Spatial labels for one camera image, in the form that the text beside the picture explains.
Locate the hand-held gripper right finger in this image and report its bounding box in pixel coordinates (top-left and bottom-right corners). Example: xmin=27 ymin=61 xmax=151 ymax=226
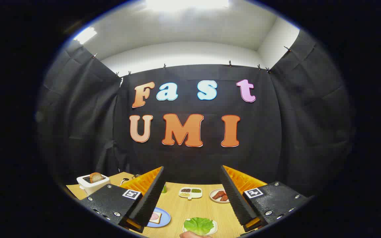
xmin=220 ymin=165 xmax=310 ymax=233

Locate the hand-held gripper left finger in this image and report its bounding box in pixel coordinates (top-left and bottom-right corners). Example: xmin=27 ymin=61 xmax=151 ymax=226
xmin=78 ymin=166 xmax=164 ymax=233

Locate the green lettuce leaf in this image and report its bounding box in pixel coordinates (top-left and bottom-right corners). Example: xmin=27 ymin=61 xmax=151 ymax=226
xmin=184 ymin=217 xmax=215 ymax=236

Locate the blue plate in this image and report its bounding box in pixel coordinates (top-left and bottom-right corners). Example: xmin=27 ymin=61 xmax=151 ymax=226
xmin=147 ymin=207 xmax=171 ymax=228

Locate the white oval plate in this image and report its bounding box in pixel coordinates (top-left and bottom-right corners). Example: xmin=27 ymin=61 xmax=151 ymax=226
xmin=209 ymin=188 xmax=231 ymax=203

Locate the white square plate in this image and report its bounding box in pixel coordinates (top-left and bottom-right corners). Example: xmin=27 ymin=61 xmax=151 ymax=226
xmin=182 ymin=220 xmax=218 ymax=236

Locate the white divided dish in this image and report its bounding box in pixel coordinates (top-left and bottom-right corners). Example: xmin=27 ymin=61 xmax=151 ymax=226
xmin=179 ymin=187 xmax=203 ymax=200

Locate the white toaster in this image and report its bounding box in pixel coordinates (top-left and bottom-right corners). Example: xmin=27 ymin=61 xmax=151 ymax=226
xmin=76 ymin=173 xmax=111 ymax=196

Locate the black backdrop cloth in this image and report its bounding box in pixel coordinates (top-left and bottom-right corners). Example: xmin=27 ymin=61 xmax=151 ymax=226
xmin=37 ymin=30 xmax=356 ymax=199

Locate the ceiling light panel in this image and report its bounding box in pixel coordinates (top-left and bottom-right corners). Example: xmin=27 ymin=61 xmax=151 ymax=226
xmin=74 ymin=26 xmax=98 ymax=45
xmin=146 ymin=0 xmax=229 ymax=10

